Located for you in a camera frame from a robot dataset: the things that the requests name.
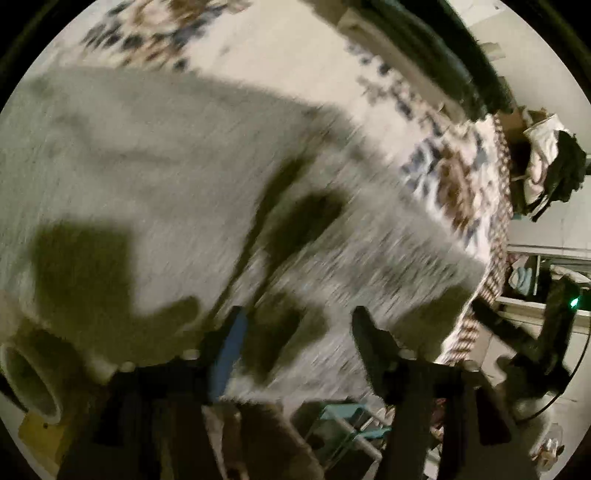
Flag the grey fluffy fleece pant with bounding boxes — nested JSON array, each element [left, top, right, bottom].
[[1, 68, 485, 402]]

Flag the teal plastic stool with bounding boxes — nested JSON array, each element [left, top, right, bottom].
[[304, 403, 391, 467]]

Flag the white cylindrical tube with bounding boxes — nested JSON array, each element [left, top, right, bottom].
[[1, 343, 64, 425]]

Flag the white shelf unit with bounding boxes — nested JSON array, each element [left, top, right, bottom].
[[497, 245, 590, 329]]

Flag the hanging white and black clothes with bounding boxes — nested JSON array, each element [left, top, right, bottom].
[[523, 114, 590, 222]]

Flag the floral cream bed blanket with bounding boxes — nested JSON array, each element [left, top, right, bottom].
[[41, 0, 515, 365]]

